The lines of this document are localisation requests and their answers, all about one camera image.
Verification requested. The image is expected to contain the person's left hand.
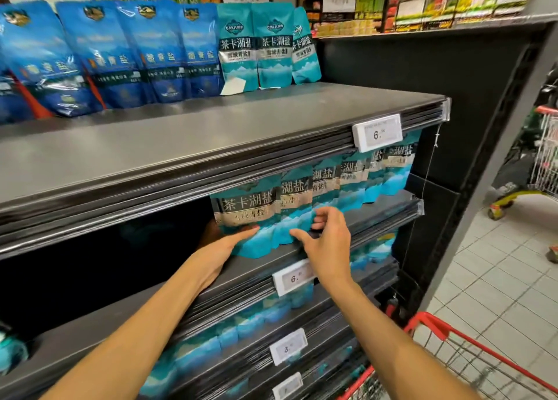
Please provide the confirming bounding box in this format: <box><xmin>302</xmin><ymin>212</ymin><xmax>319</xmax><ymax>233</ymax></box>
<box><xmin>185</xmin><ymin>220</ymin><xmax>261</xmax><ymax>293</ymax></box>

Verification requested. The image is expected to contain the person's right hand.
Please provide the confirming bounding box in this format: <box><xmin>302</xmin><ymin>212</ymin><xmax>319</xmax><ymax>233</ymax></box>
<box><xmin>289</xmin><ymin>207</ymin><xmax>354</xmax><ymax>288</ymax></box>

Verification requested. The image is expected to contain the teal salt pouch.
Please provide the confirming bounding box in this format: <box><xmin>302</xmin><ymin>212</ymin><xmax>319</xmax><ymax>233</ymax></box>
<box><xmin>210</xmin><ymin>175</ymin><xmax>282</xmax><ymax>259</ymax></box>
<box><xmin>291</xmin><ymin>7</ymin><xmax>322</xmax><ymax>85</ymax></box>
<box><xmin>274</xmin><ymin>166</ymin><xmax>315</xmax><ymax>246</ymax></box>
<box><xmin>217</xmin><ymin>3</ymin><xmax>260</xmax><ymax>93</ymax></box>
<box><xmin>252</xmin><ymin>2</ymin><xmax>294</xmax><ymax>89</ymax></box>

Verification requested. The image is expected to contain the person's right forearm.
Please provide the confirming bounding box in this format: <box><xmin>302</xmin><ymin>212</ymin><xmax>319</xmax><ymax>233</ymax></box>
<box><xmin>323</xmin><ymin>274</ymin><xmax>480</xmax><ymax>400</ymax></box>

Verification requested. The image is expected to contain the person's left forearm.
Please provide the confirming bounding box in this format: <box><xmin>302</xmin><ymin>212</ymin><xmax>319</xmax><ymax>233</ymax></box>
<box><xmin>41</xmin><ymin>256</ymin><xmax>210</xmax><ymax>400</ymax></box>

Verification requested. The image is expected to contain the white electronic price tag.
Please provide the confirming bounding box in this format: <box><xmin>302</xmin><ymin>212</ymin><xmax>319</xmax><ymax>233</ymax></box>
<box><xmin>272</xmin><ymin>372</ymin><xmax>304</xmax><ymax>400</ymax></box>
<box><xmin>269</xmin><ymin>328</ymin><xmax>309</xmax><ymax>367</ymax></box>
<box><xmin>352</xmin><ymin>114</ymin><xmax>403</xmax><ymax>154</ymax></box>
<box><xmin>272</xmin><ymin>259</ymin><xmax>316</xmax><ymax>297</ymax></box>

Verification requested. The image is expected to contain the row of teal salt packets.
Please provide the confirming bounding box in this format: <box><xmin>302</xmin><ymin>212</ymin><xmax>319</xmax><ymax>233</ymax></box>
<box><xmin>311</xmin><ymin>130</ymin><xmax>423</xmax><ymax>213</ymax></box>

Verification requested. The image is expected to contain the row of blue-teal packets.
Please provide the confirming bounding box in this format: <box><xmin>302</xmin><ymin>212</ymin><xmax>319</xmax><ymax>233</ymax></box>
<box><xmin>139</xmin><ymin>233</ymin><xmax>398</xmax><ymax>400</ymax></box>

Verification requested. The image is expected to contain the small white paper tag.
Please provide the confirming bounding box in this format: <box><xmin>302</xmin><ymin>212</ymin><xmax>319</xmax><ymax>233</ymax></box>
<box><xmin>220</xmin><ymin>77</ymin><xmax>247</xmax><ymax>96</ymax></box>

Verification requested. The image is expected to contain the dark blue salt bag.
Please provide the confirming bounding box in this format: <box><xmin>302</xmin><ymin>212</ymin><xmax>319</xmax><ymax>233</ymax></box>
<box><xmin>117</xmin><ymin>0</ymin><xmax>192</xmax><ymax>104</ymax></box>
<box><xmin>0</xmin><ymin>0</ymin><xmax>103</xmax><ymax>118</ymax></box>
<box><xmin>178</xmin><ymin>3</ymin><xmax>224</xmax><ymax>98</ymax></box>
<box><xmin>0</xmin><ymin>64</ymin><xmax>37</xmax><ymax>124</ymax></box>
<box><xmin>56</xmin><ymin>0</ymin><xmax>155</xmax><ymax>109</ymax></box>

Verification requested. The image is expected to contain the black shelf side panel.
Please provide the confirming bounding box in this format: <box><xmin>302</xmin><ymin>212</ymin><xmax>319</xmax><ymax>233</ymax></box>
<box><xmin>317</xmin><ymin>21</ymin><xmax>551</xmax><ymax>313</ymax></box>

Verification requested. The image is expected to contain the background shelf with goods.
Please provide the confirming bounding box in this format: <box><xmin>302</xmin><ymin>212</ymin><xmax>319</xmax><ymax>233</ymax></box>
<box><xmin>298</xmin><ymin>0</ymin><xmax>389</xmax><ymax>38</ymax></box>

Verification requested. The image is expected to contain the shopping cart with yellow base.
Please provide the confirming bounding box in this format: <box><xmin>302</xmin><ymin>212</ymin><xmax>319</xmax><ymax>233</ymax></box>
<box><xmin>487</xmin><ymin>105</ymin><xmax>558</xmax><ymax>222</ymax></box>

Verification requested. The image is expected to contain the teal packet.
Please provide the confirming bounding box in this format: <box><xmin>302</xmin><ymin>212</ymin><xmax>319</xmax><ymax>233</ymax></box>
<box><xmin>0</xmin><ymin>323</ymin><xmax>29</xmax><ymax>376</ymax></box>

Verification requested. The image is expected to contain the grey upper shelf board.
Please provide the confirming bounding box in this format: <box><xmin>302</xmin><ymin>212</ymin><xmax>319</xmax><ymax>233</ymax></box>
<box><xmin>317</xmin><ymin>11</ymin><xmax>558</xmax><ymax>41</ymax></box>

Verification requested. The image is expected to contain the row of boxed goods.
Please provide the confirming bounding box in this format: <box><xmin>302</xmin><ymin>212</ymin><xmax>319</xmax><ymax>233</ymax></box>
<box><xmin>385</xmin><ymin>0</ymin><xmax>538</xmax><ymax>33</ymax></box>

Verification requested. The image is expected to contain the red wire shopping cart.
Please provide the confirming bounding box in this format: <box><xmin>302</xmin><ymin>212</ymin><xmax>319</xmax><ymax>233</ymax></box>
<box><xmin>337</xmin><ymin>311</ymin><xmax>558</xmax><ymax>400</ymax></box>

